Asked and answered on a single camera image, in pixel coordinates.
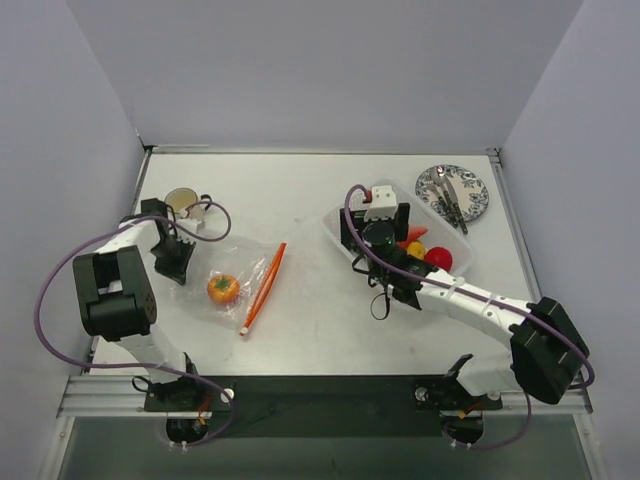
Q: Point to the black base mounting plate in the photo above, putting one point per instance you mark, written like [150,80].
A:
[321,407]

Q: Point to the metal spoon dark handle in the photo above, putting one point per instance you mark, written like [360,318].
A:
[437,174]

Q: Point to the blue floral plate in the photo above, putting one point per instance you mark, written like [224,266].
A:
[472,193]

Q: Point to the fake yellow lemon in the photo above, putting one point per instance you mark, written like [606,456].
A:
[416,249]

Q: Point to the fake red apple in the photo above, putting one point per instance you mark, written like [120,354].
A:
[439,257]

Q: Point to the aluminium front rail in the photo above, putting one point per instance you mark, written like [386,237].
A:
[120,396]

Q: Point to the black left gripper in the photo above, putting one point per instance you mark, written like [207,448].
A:
[173,255]

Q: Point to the metal fork dark handle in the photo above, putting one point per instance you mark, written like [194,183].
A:
[456,207]

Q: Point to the cream mug black handle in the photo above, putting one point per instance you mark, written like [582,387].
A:
[185,203]

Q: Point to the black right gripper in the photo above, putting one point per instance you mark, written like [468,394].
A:
[353,223]

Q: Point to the white plastic basket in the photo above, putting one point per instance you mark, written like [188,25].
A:
[412,214]

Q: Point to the fake orange persimmon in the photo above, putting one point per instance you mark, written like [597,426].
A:
[223,289]

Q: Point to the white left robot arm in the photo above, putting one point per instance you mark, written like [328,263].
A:
[117,302]

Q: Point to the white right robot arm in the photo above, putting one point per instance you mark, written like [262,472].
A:
[542,351]

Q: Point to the fake watermelon slice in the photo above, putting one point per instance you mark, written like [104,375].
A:
[417,232]

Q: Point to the clear zip bag orange seal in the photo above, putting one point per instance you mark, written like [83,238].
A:
[255,265]

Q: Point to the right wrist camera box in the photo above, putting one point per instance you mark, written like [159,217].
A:
[382,203]

